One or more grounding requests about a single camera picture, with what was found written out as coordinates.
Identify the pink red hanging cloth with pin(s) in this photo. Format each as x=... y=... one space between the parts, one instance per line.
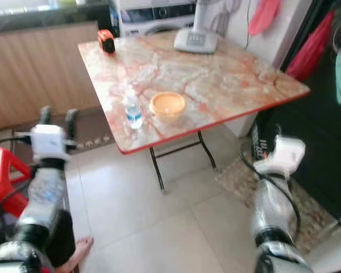
x=264 y=16

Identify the red plastic stool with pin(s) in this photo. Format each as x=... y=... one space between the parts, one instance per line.
x=3 y=176

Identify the white standing fan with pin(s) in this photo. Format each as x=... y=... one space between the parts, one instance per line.
x=196 y=40

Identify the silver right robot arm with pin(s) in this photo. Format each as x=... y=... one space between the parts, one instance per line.
x=270 y=210

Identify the barefoot person in black trousers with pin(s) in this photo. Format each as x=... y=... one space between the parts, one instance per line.
x=62 y=239

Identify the wooden cabinet with dark counter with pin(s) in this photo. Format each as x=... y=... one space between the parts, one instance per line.
x=40 y=74

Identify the small orange black device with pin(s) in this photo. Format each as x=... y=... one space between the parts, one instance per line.
x=105 y=41

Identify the clear plastic water bottle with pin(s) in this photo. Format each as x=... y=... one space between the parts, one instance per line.
x=133 y=114

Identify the orange plastic bowl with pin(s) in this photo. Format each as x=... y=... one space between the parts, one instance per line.
x=167 y=106

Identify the marble top folding table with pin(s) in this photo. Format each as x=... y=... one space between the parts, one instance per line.
x=216 y=79

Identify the black appliance with white stripes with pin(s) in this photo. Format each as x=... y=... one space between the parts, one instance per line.
x=258 y=142

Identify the dark red hanging cloth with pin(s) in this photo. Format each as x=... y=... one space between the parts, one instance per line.
x=310 y=51

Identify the speckled floor mat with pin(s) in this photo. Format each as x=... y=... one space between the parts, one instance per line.
x=236 y=179

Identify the brown door mat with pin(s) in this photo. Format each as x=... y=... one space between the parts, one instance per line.
x=94 y=132

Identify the white washing machine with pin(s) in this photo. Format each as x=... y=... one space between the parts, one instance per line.
x=153 y=17

